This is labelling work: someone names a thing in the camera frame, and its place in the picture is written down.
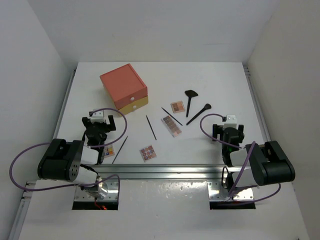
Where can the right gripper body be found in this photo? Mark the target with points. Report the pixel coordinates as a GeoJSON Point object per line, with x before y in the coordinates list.
{"type": "Point", "coordinates": [223, 149]}

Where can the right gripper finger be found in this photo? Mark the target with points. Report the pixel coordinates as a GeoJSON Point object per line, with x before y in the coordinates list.
{"type": "Point", "coordinates": [215, 132]}
{"type": "Point", "coordinates": [241, 130]}

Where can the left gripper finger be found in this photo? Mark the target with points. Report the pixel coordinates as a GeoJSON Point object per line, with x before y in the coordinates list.
{"type": "Point", "coordinates": [111, 126]}
{"type": "Point", "coordinates": [86, 122]}

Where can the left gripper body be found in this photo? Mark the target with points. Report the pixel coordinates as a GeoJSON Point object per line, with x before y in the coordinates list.
{"type": "Point", "coordinates": [103, 128]}

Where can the thin black eyeliner brush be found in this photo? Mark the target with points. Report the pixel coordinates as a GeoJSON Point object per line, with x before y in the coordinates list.
{"type": "Point", "coordinates": [121, 147]}

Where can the colourful eyeshadow palette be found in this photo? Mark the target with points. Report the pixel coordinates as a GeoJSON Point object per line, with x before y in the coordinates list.
{"type": "Point", "coordinates": [108, 151]}

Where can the black angled makeup brush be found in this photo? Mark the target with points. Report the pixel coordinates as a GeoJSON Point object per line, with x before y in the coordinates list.
{"type": "Point", "coordinates": [207, 106]}

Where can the thin black pencil brush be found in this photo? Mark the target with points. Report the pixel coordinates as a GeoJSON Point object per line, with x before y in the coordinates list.
{"type": "Point", "coordinates": [151, 128]}

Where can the orange drawer cabinet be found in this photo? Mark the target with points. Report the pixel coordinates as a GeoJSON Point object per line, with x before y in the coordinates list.
{"type": "Point", "coordinates": [121, 77]}

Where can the black fan makeup brush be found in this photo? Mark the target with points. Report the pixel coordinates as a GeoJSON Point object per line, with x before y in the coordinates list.
{"type": "Point", "coordinates": [190, 94]}

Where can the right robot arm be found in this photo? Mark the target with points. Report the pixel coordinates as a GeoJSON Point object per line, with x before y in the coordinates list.
{"type": "Point", "coordinates": [251, 166]}

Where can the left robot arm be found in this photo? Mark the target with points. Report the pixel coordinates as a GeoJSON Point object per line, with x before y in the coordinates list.
{"type": "Point", "coordinates": [72, 161]}

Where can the thin black liner brush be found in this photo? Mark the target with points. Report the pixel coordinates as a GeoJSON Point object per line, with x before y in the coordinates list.
{"type": "Point", "coordinates": [172, 116]}

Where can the long brown eyeshadow palette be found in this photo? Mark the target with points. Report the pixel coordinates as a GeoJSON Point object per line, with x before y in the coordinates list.
{"type": "Point", "coordinates": [171, 126]}

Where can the yellow bottom drawer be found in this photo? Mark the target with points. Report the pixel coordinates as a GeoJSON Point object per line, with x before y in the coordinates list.
{"type": "Point", "coordinates": [134, 105]}

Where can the small square brown eyeshadow palette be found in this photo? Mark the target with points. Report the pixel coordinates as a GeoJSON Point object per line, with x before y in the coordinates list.
{"type": "Point", "coordinates": [177, 107]}

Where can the round-pan eyeshadow palette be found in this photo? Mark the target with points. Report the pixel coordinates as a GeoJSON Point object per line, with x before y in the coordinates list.
{"type": "Point", "coordinates": [147, 153]}

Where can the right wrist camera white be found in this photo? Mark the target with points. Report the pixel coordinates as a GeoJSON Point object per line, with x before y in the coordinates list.
{"type": "Point", "coordinates": [230, 121]}

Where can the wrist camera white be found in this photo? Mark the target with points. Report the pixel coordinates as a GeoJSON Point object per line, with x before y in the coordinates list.
{"type": "Point", "coordinates": [97, 116]}
{"type": "Point", "coordinates": [230, 121]}

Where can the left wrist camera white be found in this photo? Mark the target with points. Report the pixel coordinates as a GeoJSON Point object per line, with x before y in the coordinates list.
{"type": "Point", "coordinates": [97, 116]}

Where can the aluminium rail frame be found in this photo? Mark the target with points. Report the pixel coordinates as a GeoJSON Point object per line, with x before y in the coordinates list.
{"type": "Point", "coordinates": [163, 171]}

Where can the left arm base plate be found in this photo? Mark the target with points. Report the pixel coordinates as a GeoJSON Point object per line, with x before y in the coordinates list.
{"type": "Point", "coordinates": [103, 192]}

